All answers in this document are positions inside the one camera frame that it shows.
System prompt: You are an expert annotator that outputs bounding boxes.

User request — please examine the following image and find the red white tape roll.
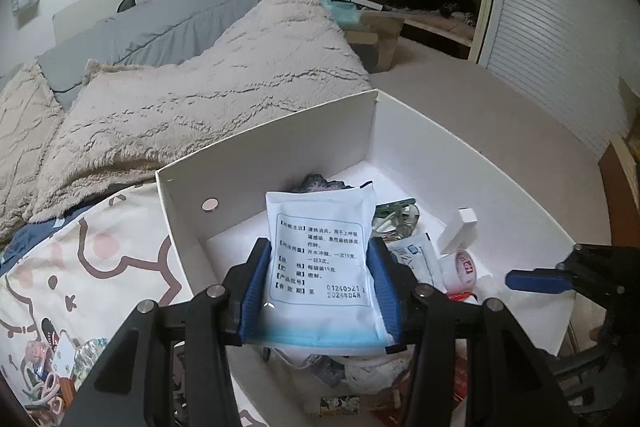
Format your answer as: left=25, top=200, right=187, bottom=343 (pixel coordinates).
left=441, top=251, right=477, bottom=294

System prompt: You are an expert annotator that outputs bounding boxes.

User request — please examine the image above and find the purple hair claw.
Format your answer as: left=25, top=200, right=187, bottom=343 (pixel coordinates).
left=291, top=173, right=347, bottom=194

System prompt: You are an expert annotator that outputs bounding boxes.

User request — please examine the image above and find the white louvered closet door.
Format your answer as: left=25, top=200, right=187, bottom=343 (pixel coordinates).
left=475, top=0, right=640, bottom=160

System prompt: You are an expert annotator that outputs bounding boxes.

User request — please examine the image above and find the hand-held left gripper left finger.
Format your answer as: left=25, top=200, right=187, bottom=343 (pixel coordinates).
left=60, top=237, right=272, bottom=427

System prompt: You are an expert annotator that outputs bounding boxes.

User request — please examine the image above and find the teal cloth bundle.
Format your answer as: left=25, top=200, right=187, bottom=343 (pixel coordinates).
left=319, top=0, right=370, bottom=29

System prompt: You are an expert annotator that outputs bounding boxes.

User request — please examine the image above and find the white medicine packet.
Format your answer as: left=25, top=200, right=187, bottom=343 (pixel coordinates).
left=262, top=180, right=397, bottom=351

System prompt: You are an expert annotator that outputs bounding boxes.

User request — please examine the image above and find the brown wooden board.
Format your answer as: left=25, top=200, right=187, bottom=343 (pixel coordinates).
left=599, top=77, right=640, bottom=228

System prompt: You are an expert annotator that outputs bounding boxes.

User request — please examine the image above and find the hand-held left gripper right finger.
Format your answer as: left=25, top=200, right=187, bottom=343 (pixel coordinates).
left=367, top=238, right=576, bottom=427

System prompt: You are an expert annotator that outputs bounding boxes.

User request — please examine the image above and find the white shoe box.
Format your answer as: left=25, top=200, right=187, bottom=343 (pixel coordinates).
left=155, top=89, right=614, bottom=418

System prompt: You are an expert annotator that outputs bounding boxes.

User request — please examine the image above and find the small white sachet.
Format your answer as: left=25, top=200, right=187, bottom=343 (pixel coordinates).
left=386, top=232, right=445, bottom=294

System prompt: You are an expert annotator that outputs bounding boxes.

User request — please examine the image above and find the beige fluffy blanket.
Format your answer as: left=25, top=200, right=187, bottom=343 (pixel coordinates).
left=0, top=0, right=372, bottom=240

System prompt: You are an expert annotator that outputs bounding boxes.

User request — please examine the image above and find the floral pouch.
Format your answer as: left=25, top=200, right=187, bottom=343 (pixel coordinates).
left=74, top=338, right=110, bottom=382

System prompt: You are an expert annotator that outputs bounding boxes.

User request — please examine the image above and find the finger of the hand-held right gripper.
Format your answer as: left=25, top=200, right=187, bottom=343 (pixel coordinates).
left=505, top=244, right=640, bottom=310

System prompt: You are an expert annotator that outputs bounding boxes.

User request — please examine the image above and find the grey pillow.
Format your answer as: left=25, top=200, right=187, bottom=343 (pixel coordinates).
left=37, top=0, right=283, bottom=105

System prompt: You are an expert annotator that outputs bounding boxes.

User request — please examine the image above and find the small white box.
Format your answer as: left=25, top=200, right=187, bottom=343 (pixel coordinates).
left=439, top=208, right=479, bottom=254

